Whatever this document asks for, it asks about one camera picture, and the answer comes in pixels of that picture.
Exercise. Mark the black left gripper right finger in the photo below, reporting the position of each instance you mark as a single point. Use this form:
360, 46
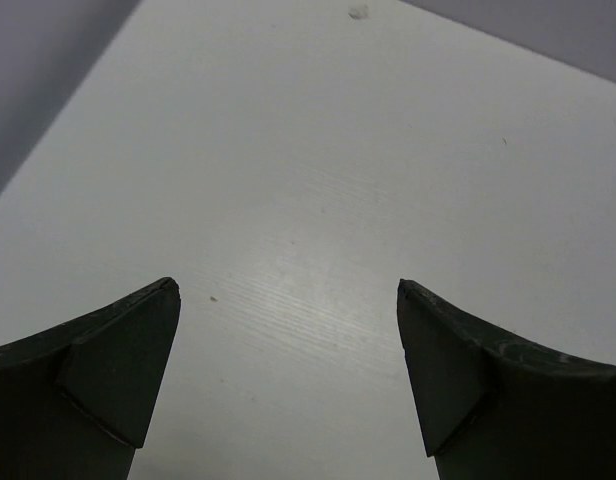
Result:
494, 405

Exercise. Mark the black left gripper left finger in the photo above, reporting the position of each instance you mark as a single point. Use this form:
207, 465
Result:
76, 400

